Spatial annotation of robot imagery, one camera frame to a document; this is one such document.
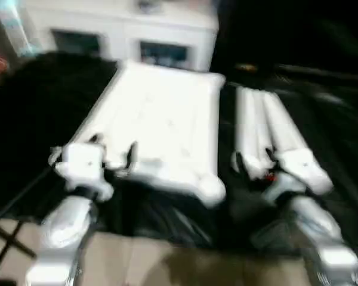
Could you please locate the white plastic table top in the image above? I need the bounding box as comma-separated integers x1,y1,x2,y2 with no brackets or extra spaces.
48,60,227,207

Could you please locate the black plastic mat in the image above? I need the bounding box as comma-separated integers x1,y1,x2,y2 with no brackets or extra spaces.
0,51,358,257

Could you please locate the white cabinet with glass doors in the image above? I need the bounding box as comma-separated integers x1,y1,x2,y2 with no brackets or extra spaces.
21,0,220,72

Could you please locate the pale blue plastic sheet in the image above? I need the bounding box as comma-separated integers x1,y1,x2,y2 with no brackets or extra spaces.
0,0,39,57

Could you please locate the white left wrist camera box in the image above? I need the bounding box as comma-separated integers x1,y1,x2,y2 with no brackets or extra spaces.
54,143,115,201

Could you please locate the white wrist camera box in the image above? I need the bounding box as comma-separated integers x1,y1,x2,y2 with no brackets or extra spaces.
273,148,335,196
54,143,115,201

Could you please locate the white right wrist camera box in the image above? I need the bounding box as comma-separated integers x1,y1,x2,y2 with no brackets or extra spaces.
273,148,335,196

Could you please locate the black horizontal rail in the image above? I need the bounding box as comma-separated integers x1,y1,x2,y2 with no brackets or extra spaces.
274,66,358,90

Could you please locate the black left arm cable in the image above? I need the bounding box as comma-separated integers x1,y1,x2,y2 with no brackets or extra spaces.
0,167,57,230

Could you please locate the black metal table frame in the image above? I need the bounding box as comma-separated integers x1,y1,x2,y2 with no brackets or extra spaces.
0,217,39,281

